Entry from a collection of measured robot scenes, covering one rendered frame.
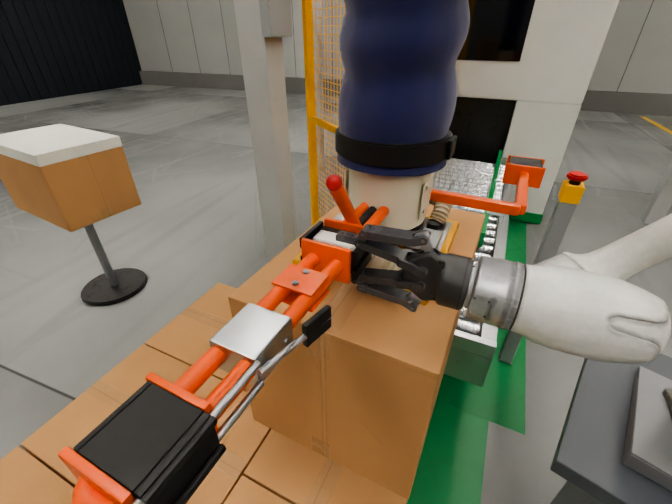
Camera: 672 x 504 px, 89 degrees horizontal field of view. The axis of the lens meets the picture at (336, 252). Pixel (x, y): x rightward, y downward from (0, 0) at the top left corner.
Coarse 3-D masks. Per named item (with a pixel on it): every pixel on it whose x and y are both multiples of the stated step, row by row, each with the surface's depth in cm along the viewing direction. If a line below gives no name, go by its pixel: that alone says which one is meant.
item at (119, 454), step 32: (160, 384) 31; (128, 416) 28; (160, 416) 28; (192, 416) 28; (64, 448) 26; (96, 448) 26; (128, 448) 26; (160, 448) 26; (96, 480) 24; (128, 480) 24
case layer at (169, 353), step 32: (224, 288) 151; (192, 320) 134; (224, 320) 134; (160, 352) 121; (192, 352) 121; (96, 384) 110; (128, 384) 110; (64, 416) 101; (96, 416) 101; (224, 416) 101; (32, 448) 93; (256, 448) 93; (288, 448) 93; (0, 480) 86; (32, 480) 86; (64, 480) 86; (224, 480) 86; (256, 480) 86; (288, 480) 86; (320, 480) 86; (352, 480) 86
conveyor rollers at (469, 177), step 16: (448, 160) 304; (464, 160) 299; (448, 176) 267; (464, 176) 270; (480, 176) 266; (464, 192) 241; (480, 192) 244; (496, 192) 240; (464, 208) 219; (480, 256) 172; (464, 320) 133
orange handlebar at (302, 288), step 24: (432, 192) 73; (360, 216) 65; (384, 216) 65; (312, 264) 51; (336, 264) 50; (288, 288) 44; (312, 288) 44; (288, 312) 41; (216, 360) 36; (240, 360) 35; (192, 384) 33
